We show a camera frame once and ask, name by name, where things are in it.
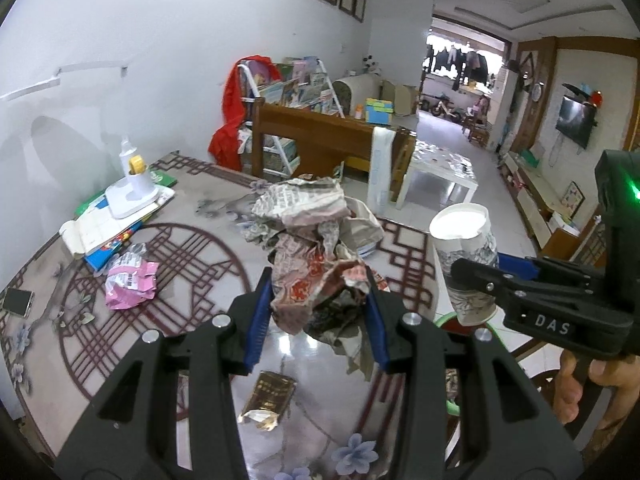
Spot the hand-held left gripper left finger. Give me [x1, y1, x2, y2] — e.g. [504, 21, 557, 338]
[55, 266, 274, 480]

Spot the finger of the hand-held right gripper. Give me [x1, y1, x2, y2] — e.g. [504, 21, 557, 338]
[449, 258, 532, 307]
[496, 253, 542, 282]

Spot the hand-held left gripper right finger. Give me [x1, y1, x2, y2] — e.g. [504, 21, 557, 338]
[364, 265, 585, 480]

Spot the green-rimmed red bin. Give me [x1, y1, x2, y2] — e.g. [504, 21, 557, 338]
[432, 310, 503, 418]

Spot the white printed paper cup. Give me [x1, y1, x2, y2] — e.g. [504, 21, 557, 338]
[429, 202, 501, 328]

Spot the newspaper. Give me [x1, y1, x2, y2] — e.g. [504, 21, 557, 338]
[242, 176, 393, 378]

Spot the person's right hand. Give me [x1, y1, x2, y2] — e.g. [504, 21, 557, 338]
[556, 349, 640, 427]

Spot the wooden television cabinet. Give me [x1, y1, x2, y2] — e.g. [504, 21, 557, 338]
[500, 152, 596, 261]

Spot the dark gold packet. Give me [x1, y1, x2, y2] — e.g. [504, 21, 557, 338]
[239, 371, 298, 432]

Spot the small framed picture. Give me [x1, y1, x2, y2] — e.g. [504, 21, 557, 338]
[561, 181, 586, 215]

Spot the white plastic bag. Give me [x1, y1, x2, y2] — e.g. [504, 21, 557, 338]
[345, 197, 386, 261]

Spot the white side table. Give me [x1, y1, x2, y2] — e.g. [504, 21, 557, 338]
[397, 140, 480, 210]

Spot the pink white crumpled wrapper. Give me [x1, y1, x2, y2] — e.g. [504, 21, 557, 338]
[104, 242, 161, 311]

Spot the small wooden stool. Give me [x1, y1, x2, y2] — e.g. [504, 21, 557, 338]
[462, 115, 493, 148]

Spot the white cloth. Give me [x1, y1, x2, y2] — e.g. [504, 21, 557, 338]
[367, 126, 398, 216]

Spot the wooden bench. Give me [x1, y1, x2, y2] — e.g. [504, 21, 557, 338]
[345, 127, 418, 202]

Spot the white standing air conditioner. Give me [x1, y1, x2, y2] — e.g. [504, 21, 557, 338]
[495, 67, 521, 151]

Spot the colourful picture book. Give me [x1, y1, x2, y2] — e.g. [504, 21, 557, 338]
[82, 220, 146, 273]

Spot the child balance bike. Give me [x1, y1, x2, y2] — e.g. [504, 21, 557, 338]
[430, 94, 463, 122]

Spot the green book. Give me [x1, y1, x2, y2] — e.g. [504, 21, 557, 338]
[75, 170, 178, 216]

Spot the white desk lamp base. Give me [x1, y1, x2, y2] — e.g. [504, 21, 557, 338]
[105, 136, 163, 220]

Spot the red cloth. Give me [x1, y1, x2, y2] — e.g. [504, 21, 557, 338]
[208, 54, 273, 172]

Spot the books and papers stack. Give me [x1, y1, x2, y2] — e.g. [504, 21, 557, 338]
[59, 195, 173, 261]

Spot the colourful toy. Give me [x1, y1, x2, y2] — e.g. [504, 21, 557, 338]
[365, 98, 396, 125]

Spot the wooden dining chair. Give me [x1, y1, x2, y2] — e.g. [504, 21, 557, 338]
[251, 101, 401, 196]

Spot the row of hanging clothes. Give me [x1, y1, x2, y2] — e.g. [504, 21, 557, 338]
[427, 42, 493, 83]

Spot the beige trunk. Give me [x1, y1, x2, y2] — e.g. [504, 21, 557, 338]
[332, 74, 383, 116]

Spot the smartphone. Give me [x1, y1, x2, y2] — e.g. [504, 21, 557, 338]
[1, 287, 36, 318]

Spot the white book rack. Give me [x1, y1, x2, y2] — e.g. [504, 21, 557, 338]
[239, 56, 346, 181]

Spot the wall television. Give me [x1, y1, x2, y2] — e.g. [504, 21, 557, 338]
[556, 94, 597, 150]

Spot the white cable duct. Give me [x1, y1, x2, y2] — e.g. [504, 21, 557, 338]
[0, 57, 131, 103]

